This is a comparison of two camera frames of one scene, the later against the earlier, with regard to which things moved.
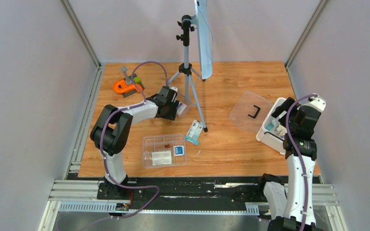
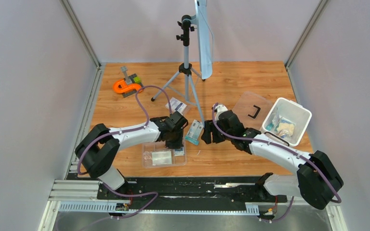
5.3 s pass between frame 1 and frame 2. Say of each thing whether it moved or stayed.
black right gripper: moved
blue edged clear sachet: stayed
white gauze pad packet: stayed
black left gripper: moved
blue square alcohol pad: stayed
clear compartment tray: stayed
